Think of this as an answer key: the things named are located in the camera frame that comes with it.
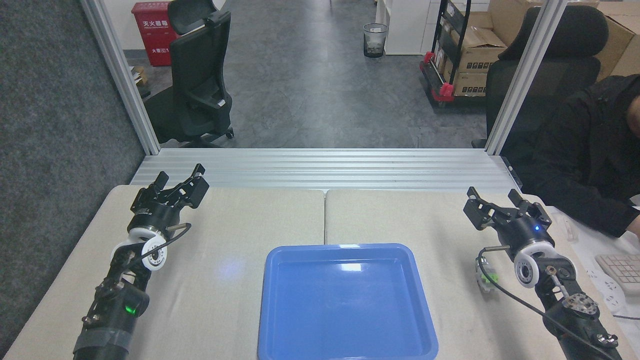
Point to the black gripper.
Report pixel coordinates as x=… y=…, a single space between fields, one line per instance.
x=155 y=217
x=527 y=230

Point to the green white switch part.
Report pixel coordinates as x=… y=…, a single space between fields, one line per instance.
x=486 y=279

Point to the blue plastic tray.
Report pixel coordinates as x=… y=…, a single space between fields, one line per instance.
x=345 y=305

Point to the person's hand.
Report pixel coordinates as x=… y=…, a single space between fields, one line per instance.
x=635 y=227

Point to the beige table mat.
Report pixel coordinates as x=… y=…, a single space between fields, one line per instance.
x=450 y=225
x=215 y=280

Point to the person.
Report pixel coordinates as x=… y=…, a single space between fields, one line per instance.
x=585 y=160

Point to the black mesh office chair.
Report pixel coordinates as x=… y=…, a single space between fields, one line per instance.
x=197 y=75

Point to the white power strip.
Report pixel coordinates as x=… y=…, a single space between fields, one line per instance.
x=607 y=292

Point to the white keyboard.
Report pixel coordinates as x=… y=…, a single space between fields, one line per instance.
x=625 y=270

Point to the small printed cardboard box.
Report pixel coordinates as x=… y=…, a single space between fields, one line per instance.
x=470 y=84

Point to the black cart with red corners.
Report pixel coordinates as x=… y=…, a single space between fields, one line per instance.
x=442 y=90

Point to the red fire extinguisher box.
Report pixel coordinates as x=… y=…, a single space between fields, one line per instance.
x=152 y=35

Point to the open cardboard box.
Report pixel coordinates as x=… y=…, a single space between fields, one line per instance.
x=477 y=52

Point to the black padded office chair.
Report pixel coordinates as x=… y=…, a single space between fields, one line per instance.
x=570 y=60

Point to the large cardboard box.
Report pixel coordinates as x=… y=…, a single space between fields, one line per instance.
x=617 y=35

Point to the white cabinet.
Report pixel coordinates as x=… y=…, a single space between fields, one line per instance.
x=405 y=25

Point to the black corner bracket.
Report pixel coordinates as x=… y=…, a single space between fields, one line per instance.
x=512 y=172

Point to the silver aluminium post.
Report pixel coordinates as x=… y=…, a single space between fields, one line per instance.
x=125 y=80
x=525 y=75

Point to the silver aluminium rail platform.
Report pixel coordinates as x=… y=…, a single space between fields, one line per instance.
x=325 y=170

